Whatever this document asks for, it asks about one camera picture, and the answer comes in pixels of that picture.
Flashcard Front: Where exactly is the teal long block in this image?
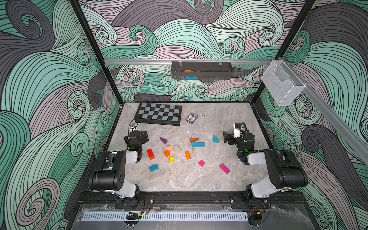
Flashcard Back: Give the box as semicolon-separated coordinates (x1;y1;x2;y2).
192;142;206;148

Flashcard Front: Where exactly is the orange rectangular block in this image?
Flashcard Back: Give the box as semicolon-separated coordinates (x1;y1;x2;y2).
186;151;191;160

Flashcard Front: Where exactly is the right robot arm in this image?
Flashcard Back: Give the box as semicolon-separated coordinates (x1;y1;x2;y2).
222;122;309;203

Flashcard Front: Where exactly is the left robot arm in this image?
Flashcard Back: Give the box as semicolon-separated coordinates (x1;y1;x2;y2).
88;131;149;198

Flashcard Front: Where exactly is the red rectangular block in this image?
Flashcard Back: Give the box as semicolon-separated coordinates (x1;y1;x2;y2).
147;149;155;160

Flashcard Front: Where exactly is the purple triangle block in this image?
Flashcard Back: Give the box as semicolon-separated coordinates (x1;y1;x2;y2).
159;137;168;144

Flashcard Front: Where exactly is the black grey chessboard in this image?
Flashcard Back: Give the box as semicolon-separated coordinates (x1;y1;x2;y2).
134;103;182;126

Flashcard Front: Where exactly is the teal small block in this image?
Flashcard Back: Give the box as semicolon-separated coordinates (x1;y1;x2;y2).
149;164;159;172

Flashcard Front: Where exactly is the magenta long block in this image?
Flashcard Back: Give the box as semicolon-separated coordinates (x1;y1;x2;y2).
219;164;230;174

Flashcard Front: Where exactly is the orange cube block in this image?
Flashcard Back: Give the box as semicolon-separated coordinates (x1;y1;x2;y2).
164;150;170;158

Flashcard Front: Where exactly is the natural wood block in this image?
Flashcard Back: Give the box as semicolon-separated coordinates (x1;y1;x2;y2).
164;145;174;152

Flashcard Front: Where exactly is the pink cube block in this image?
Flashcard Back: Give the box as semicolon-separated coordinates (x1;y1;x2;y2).
198;160;205;167

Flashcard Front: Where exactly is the blue playing card box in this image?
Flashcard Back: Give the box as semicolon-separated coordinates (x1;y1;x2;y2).
186;113;198;124

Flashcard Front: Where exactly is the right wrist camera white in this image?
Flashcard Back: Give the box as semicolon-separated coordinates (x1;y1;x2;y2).
233;122;248;138

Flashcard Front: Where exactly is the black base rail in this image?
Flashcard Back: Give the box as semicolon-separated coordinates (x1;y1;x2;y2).
77;191;306;211

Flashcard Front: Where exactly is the clear plastic wall box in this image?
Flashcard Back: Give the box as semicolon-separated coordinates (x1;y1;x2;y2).
261;59;306;107

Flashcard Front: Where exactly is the aluminium back rail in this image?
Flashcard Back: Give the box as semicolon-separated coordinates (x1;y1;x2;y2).
104;58;272;66

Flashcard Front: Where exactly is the aluminium rail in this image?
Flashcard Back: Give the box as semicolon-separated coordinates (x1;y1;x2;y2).
278;57;368;166
104;58;272;66

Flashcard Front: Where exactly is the black wall tray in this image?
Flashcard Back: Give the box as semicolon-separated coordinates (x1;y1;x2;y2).
171;61;233;81

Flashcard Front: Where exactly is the white slotted cable duct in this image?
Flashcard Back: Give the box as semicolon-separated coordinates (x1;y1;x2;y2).
81;211;248;222

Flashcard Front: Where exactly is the aluminium right rail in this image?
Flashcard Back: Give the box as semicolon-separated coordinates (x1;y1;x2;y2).
278;57;368;166

